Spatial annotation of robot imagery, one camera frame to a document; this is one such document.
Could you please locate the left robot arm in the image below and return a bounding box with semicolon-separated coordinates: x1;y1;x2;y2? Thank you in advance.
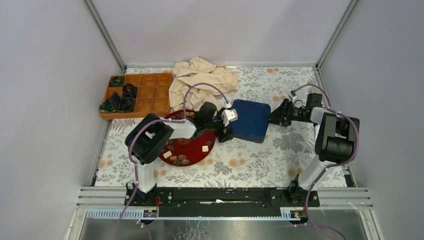
124;102;238;206

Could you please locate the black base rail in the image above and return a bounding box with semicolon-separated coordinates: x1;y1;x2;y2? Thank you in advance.
124;186;320;218

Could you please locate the beige crumpled cloth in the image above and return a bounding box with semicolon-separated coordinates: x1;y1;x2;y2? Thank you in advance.
168;57;239;111

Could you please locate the navy box lid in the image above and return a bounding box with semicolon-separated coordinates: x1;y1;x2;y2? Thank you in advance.
229;99;271;143

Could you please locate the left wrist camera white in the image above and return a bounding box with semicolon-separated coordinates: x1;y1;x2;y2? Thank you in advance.
221;107;238;127

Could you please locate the dark rolled tie patterned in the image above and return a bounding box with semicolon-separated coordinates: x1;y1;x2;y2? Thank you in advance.
118;96;136;113

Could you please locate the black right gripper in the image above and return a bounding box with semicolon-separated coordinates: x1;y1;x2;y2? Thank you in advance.
264;98;308;128

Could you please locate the floral tablecloth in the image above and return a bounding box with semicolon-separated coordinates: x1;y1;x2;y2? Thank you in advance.
95;66;316;188

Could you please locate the wooden compartment tray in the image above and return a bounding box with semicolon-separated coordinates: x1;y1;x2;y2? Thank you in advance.
99;72;173;120

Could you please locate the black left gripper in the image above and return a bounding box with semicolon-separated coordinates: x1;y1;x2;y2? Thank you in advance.
203;108;234;143

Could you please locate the red round tray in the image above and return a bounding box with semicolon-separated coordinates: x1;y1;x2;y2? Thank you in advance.
159;130;216;167

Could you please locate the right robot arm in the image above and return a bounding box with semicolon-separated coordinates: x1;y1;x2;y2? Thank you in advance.
268;93;360;206

